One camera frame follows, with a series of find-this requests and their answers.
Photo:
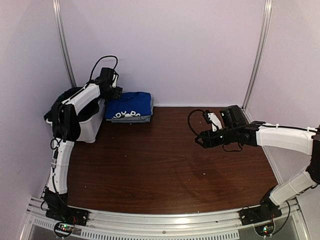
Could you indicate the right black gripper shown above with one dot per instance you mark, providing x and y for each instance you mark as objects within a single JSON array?
[{"x": 207, "y": 136}]

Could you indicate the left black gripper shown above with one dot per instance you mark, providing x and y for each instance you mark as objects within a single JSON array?
[{"x": 117, "y": 95}]

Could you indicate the blue t-shirt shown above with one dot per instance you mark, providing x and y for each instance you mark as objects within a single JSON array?
[{"x": 130, "y": 104}]

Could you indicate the dark green plaid shirt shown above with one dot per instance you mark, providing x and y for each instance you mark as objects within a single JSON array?
[{"x": 88, "y": 111}]

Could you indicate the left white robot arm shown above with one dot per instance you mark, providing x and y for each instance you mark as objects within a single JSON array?
[{"x": 57, "y": 185}]

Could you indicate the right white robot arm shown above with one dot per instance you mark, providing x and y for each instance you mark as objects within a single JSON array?
[{"x": 230, "y": 126}]

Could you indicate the white plastic laundry bin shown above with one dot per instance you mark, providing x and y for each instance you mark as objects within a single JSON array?
[{"x": 87, "y": 127}]

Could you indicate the folded grey button shirt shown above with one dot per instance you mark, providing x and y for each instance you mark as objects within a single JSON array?
[{"x": 131, "y": 120}]

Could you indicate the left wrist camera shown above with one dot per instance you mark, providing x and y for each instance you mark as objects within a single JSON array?
[{"x": 114, "y": 80}]

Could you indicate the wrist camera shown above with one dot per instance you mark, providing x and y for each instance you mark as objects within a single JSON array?
[
  {"x": 114, "y": 80},
  {"x": 212, "y": 119}
]

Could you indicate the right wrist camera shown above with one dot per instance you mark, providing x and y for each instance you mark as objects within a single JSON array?
[{"x": 212, "y": 119}]

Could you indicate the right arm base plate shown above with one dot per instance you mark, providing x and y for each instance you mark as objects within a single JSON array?
[{"x": 258, "y": 214}]

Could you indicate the left aluminium frame post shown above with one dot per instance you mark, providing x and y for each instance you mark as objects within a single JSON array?
[{"x": 63, "y": 42}]

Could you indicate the aluminium frame post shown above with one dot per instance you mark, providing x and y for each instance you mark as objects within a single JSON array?
[
  {"x": 63, "y": 42},
  {"x": 264, "y": 30}
]

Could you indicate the front aluminium rail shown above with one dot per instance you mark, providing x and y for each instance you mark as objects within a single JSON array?
[{"x": 104, "y": 225}]

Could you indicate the right aluminium frame post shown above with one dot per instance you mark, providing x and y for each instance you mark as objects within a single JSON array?
[{"x": 264, "y": 30}]

